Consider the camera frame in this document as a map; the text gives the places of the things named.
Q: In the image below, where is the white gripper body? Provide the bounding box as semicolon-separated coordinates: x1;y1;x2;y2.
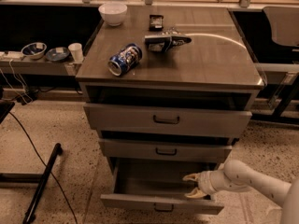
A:
198;171;218;195

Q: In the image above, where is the grey bottom drawer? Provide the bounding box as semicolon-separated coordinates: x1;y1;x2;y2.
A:
101;158;224;215

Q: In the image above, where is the white power strip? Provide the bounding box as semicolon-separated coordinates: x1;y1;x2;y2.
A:
0;51;23;60

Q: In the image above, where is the grey drawer cabinet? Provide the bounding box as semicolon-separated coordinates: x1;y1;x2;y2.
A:
75;5;265;173

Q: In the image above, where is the grey top drawer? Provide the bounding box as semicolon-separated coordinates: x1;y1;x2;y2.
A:
84;104;251;138

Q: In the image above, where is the black floor cable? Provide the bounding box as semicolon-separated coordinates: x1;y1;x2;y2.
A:
7;110;78;224

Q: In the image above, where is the white paper cup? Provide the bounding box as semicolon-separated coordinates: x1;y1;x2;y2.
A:
68;43;84;63

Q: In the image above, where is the grey middle drawer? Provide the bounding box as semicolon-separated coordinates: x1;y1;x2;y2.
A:
100;139;232;163

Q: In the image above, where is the black stand leg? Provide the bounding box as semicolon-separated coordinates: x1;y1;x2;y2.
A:
22;143;63;224

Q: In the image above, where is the small black box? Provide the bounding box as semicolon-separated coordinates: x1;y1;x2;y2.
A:
149;15;164;31

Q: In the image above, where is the grey drawer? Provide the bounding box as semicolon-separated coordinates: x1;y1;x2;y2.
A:
101;158;224;215
100;139;232;163
84;104;251;138

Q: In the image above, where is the blue soda can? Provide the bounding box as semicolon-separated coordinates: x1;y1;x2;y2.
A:
107;43;142;77

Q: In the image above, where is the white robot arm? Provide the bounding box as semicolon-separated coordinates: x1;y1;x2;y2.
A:
182;160;299;224

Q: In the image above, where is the white bowl on shelf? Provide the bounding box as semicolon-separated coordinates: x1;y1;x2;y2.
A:
21;42;47;60

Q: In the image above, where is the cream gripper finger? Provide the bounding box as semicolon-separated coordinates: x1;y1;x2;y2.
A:
182;173;199;182
185;188;206;199

